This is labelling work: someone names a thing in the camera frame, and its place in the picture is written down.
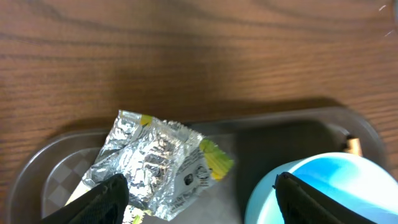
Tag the wooden chopstick right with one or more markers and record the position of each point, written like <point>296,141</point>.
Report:
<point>353,146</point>

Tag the light blue bowl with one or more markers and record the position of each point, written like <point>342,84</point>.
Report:
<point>355,182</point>

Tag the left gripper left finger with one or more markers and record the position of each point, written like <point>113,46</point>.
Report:
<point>103,204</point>

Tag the green foil snack wrapper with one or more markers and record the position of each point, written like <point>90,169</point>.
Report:
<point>167,165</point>

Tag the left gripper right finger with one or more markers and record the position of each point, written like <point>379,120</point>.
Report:
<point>300,203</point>

